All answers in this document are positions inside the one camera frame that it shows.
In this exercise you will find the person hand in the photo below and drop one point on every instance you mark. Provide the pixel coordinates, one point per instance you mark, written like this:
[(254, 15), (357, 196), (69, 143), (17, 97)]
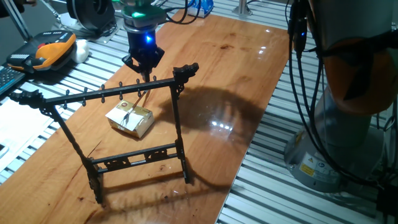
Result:
[(29, 2)]

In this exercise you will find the blue tissue pack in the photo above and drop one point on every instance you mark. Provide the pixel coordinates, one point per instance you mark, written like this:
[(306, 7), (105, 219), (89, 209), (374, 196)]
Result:
[(203, 7)]

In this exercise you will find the black keyboard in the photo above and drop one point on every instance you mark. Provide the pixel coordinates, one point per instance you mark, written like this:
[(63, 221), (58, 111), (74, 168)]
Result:
[(7, 79)]

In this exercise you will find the metal post base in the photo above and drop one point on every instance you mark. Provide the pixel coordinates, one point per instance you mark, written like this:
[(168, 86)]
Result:
[(242, 7)]

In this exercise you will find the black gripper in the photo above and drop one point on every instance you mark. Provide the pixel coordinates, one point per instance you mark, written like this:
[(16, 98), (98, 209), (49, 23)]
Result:
[(143, 43)]

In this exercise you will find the orange black teach pendant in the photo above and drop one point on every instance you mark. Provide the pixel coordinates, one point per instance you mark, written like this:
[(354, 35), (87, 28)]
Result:
[(53, 51)]

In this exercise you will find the brown calligraphy brush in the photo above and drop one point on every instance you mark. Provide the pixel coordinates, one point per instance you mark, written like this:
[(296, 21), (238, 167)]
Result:
[(136, 106)]

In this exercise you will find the wooden board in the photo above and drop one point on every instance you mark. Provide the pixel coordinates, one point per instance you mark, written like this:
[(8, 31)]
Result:
[(217, 77)]

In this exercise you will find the black carved pen rack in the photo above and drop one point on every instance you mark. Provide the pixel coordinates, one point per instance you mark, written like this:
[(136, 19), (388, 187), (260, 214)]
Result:
[(109, 91)]

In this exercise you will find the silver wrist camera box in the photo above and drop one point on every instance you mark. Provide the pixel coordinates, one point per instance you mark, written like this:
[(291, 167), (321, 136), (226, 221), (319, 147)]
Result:
[(143, 18)]

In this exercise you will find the gold white tissue pack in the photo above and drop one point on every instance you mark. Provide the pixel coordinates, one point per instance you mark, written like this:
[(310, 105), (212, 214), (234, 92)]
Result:
[(143, 119)]

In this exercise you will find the white cloth lump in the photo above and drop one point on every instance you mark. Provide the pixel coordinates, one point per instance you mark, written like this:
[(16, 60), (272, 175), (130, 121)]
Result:
[(81, 51)]

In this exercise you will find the black round device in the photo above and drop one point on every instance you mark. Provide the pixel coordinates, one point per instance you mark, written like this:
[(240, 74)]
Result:
[(90, 14)]

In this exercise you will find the aluminium frame bar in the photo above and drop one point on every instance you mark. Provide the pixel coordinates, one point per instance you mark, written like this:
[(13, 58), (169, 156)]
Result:
[(17, 21)]

